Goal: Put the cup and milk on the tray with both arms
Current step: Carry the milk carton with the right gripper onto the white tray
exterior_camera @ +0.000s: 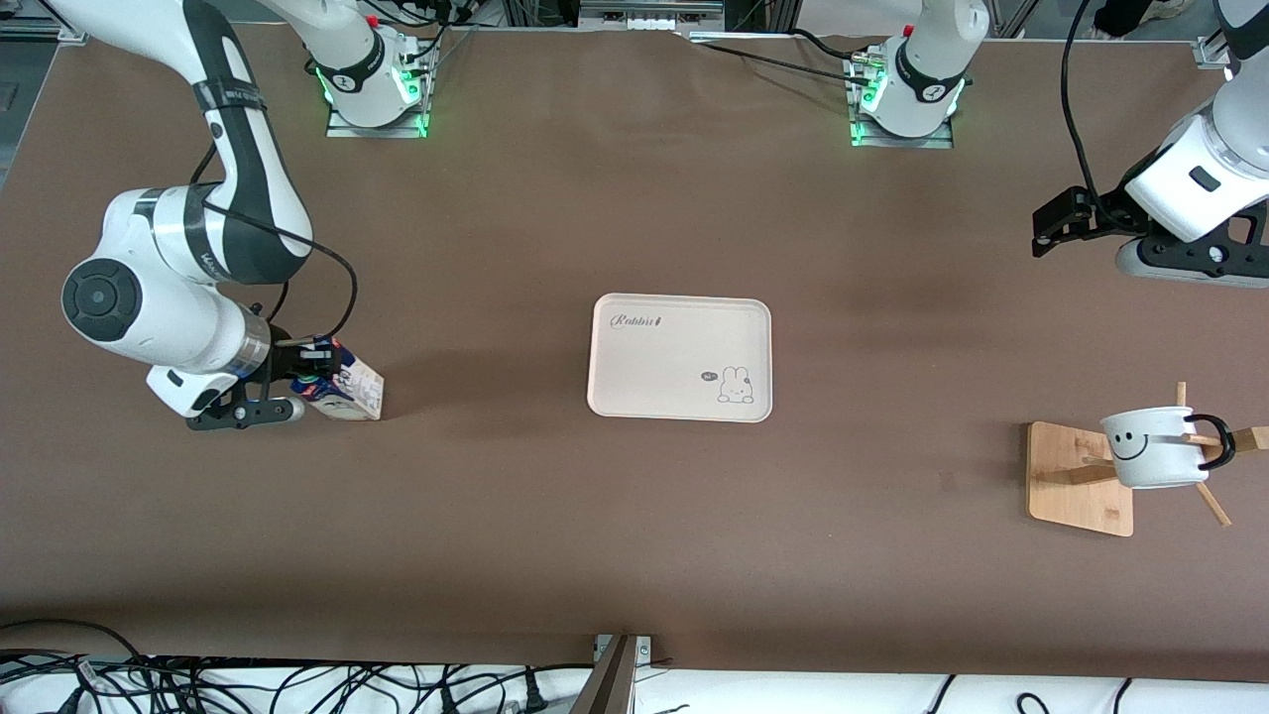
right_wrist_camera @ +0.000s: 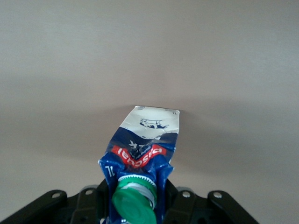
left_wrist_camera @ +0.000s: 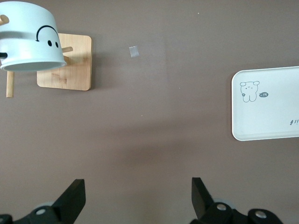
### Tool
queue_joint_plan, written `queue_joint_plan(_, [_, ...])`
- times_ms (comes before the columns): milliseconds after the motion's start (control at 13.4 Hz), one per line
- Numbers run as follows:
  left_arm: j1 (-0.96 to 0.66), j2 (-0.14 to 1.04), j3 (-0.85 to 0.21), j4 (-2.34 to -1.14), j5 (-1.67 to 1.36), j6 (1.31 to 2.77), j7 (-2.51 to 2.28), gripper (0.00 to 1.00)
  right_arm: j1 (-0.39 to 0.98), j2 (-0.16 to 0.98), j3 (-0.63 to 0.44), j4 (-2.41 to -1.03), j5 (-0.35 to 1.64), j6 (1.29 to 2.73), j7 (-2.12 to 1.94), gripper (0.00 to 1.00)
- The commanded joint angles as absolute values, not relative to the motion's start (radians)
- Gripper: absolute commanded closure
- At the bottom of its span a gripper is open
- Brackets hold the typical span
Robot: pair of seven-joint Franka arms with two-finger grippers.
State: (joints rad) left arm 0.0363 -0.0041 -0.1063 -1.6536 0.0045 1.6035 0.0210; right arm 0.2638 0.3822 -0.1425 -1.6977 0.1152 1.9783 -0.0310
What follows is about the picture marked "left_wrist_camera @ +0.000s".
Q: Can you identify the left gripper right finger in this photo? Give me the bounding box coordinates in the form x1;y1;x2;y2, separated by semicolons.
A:
191;177;248;224

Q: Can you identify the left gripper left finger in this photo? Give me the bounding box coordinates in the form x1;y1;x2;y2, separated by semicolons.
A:
14;179;86;224

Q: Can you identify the white smiley face cup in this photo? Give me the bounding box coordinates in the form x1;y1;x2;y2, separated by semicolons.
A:
0;0;67;72

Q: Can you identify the cream rabbit print tray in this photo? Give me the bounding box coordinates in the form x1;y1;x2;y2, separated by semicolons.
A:
231;66;299;142

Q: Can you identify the wooden cup stand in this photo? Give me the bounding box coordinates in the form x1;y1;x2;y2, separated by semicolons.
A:
0;14;93;98

